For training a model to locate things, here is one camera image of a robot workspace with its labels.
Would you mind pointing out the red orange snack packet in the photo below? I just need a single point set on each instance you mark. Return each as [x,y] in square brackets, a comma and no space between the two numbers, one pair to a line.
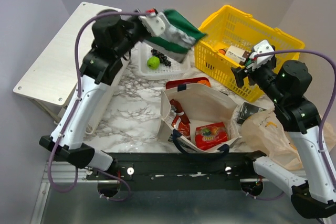
[211,135]

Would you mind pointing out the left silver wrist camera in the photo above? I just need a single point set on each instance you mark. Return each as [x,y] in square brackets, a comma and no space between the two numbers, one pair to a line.
[156,24]

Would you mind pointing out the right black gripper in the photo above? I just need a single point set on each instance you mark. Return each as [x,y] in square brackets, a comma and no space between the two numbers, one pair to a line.
[239,73]

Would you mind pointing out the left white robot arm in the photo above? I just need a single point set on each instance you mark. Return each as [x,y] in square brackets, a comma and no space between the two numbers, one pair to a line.
[115,34]

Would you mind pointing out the white brown bottle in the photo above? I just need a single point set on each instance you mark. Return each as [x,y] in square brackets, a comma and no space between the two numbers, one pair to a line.
[236,54]

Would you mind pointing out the white perforated plastic basket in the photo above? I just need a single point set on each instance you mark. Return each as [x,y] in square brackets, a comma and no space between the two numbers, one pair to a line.
[176,70]

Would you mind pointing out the dark toy grape bunch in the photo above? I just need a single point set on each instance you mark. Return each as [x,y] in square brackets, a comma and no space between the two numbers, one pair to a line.
[162,57]

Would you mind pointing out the yellow shopping basket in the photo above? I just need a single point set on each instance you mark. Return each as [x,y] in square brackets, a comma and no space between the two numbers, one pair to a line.
[231,27]

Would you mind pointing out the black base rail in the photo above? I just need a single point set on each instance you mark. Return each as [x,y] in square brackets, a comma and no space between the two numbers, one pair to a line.
[177,171]

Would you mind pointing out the small orange capped item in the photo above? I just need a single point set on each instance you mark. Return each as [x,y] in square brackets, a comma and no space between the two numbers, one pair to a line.
[222,51]

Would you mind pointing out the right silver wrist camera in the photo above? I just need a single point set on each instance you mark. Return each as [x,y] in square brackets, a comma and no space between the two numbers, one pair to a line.
[261,54]

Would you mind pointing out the aluminium rail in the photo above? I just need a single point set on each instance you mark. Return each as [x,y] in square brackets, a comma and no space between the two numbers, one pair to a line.
[63,172]

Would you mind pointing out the green snack packet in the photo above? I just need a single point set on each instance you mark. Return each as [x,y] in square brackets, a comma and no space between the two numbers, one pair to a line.
[178,39]

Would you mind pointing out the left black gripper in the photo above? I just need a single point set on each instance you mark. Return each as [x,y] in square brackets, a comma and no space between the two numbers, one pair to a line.
[138,20]

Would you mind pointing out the peach plastic grocery bag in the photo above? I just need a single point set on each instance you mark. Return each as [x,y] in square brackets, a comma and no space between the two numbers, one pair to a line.
[263,132]

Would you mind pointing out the green toy apple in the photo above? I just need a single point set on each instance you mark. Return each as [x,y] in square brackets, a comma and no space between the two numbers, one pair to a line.
[153,62]

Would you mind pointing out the red lacquer tray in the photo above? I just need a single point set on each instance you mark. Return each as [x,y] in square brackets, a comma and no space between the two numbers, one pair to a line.
[176,83]

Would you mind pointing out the white wooden shelf stand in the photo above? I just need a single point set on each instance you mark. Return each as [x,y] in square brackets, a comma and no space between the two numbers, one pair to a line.
[51,79]

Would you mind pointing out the beige canvas tote bag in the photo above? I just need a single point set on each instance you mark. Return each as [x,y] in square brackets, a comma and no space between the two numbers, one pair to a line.
[203,105]

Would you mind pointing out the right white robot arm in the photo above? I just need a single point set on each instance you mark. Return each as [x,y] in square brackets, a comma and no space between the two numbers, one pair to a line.
[313,197]

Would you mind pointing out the black green razor box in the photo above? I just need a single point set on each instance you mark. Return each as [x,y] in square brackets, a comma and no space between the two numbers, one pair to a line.
[247,110]

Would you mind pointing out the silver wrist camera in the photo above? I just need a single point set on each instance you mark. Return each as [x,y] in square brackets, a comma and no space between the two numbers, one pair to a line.
[261,54]
[156,24]

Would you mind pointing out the orange toy pumpkin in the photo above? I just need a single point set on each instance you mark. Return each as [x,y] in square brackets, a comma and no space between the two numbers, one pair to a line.
[205,82]

